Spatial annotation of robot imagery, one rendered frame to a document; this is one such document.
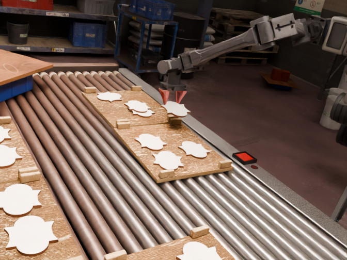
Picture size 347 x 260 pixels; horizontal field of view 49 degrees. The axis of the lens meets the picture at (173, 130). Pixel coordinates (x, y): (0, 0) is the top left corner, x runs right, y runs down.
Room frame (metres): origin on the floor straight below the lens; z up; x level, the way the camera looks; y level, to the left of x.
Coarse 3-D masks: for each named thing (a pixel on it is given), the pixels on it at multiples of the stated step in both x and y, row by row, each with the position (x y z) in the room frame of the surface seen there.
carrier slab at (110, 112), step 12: (84, 96) 1.77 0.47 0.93; (96, 96) 1.78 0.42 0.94; (132, 96) 1.87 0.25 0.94; (144, 96) 1.91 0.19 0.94; (96, 108) 1.64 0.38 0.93; (108, 108) 1.66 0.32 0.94; (120, 108) 1.69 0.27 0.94; (156, 108) 1.77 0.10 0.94; (108, 120) 1.53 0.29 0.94; (132, 120) 1.58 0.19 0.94; (144, 120) 1.60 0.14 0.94; (156, 120) 1.63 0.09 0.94
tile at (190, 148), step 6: (186, 144) 1.42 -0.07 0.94; (192, 144) 1.43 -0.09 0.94; (198, 144) 1.44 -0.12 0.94; (186, 150) 1.37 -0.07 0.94; (192, 150) 1.38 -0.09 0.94; (198, 150) 1.39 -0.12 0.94; (204, 150) 1.40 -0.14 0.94; (192, 156) 1.34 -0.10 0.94; (198, 156) 1.34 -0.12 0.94; (204, 156) 1.35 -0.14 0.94
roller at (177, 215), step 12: (60, 84) 1.90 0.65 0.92; (72, 96) 1.76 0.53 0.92; (84, 108) 1.64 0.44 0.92; (96, 120) 1.54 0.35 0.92; (108, 132) 1.45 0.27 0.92; (108, 144) 1.37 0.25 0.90; (120, 144) 1.36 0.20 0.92; (120, 156) 1.29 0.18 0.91; (132, 168) 1.21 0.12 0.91; (144, 180) 1.14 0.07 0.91; (156, 192) 1.08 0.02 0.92; (168, 204) 1.02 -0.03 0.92; (180, 216) 0.97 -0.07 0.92; (192, 228) 0.92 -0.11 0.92
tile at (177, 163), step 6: (156, 156) 1.27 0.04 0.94; (162, 156) 1.28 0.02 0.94; (168, 156) 1.29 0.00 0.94; (174, 156) 1.30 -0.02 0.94; (156, 162) 1.22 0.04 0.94; (162, 162) 1.23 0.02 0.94; (168, 162) 1.24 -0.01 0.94; (174, 162) 1.25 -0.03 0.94; (180, 162) 1.26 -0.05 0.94; (162, 168) 1.20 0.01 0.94; (168, 168) 1.20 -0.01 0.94; (174, 168) 1.21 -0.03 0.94
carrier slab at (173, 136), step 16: (128, 128) 1.48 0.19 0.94; (144, 128) 1.51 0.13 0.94; (160, 128) 1.55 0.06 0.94; (176, 128) 1.58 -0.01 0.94; (128, 144) 1.34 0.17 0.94; (176, 144) 1.42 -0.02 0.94; (144, 160) 1.24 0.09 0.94; (192, 160) 1.31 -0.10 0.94; (208, 160) 1.33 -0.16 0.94; (224, 160) 1.36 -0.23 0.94; (176, 176) 1.17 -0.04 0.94; (192, 176) 1.21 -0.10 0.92
